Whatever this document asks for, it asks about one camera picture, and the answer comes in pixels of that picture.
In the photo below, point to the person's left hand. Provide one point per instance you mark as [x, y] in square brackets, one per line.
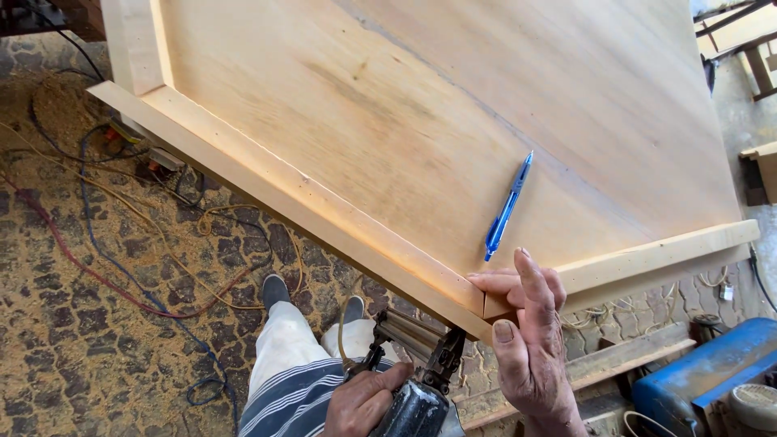
[355, 406]

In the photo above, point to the person's right hand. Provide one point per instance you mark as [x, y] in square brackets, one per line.
[534, 358]

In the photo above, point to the black pneumatic nail gun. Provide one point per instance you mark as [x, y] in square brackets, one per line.
[419, 406]

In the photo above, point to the framed plywood wooden panel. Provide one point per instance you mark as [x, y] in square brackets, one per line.
[388, 109]

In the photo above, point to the blue white striped shirt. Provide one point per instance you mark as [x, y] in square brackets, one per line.
[291, 400]

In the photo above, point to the long wooden plank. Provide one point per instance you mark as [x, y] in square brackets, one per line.
[619, 358]

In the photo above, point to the white trousers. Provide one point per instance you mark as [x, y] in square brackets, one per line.
[285, 346]

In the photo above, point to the grey shoe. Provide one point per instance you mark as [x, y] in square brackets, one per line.
[354, 308]
[275, 290]

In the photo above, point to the blue ballpoint pen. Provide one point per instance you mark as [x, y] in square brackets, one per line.
[507, 209]

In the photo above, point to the blue metal machine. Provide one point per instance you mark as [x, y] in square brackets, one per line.
[692, 376]

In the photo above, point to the white plug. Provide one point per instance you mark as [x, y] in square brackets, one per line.
[726, 292]

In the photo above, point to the small wooden box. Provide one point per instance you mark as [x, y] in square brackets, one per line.
[762, 173]

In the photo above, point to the white power strip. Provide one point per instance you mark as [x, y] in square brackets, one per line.
[165, 159]

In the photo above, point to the yellow power strip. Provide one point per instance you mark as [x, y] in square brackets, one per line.
[124, 130]

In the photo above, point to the dark wooden crate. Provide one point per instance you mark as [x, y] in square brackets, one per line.
[79, 15]

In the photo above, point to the wooden furniture frame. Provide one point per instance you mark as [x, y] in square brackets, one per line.
[743, 36]

